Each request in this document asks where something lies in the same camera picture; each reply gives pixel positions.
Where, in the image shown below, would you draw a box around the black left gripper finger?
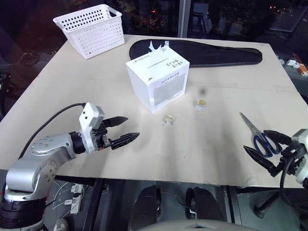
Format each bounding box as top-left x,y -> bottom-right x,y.
103,116 -> 129,128
110,132 -> 141,151

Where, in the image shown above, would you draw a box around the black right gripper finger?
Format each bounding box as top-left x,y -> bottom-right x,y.
263,129 -> 293,146
243,144 -> 278,174

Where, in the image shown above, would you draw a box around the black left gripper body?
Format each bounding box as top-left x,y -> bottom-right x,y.
92,121 -> 114,152

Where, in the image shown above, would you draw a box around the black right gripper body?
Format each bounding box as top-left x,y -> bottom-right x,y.
269,143 -> 306,178

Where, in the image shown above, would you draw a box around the white cardboard box with slot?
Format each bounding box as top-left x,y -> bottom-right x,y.
125,46 -> 191,114

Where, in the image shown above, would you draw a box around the black stand foot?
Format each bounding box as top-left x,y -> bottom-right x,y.
254,191 -> 283,218

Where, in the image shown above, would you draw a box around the dark rounded shape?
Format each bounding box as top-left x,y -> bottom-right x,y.
185,187 -> 226,222
128,184 -> 162,231

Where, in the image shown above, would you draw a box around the white and orange small boxes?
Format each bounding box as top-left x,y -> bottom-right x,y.
285,53 -> 308,77

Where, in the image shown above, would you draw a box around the white paper scrap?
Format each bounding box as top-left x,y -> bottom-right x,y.
148,40 -> 169,53

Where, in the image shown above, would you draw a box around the white perforated plastic basket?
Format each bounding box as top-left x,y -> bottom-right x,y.
52,4 -> 126,60

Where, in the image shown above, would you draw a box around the grey robot torso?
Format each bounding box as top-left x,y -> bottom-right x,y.
144,219 -> 260,231

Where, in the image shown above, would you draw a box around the black fabric racket case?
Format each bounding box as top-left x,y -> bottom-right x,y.
129,38 -> 263,69

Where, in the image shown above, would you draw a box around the blue-handled scissors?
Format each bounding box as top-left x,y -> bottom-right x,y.
240,111 -> 283,158

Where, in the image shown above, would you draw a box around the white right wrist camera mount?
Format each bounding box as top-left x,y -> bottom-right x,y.
291,128 -> 308,186

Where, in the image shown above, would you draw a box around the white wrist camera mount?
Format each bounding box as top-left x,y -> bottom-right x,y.
78,102 -> 105,154
291,128 -> 308,186

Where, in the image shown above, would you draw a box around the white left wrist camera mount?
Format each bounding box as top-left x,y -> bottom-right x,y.
78,102 -> 105,154

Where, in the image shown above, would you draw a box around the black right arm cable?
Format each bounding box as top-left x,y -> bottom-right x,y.
280,156 -> 308,214

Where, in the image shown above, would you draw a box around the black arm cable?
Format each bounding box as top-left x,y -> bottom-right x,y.
280,156 -> 308,214
18,103 -> 87,160

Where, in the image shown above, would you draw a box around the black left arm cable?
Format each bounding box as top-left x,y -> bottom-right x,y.
18,103 -> 87,160

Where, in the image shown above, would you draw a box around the white power adapter with wires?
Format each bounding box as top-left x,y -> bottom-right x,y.
51,181 -> 85,216

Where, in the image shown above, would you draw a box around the grey window frame post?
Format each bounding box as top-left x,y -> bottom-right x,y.
179,0 -> 191,38

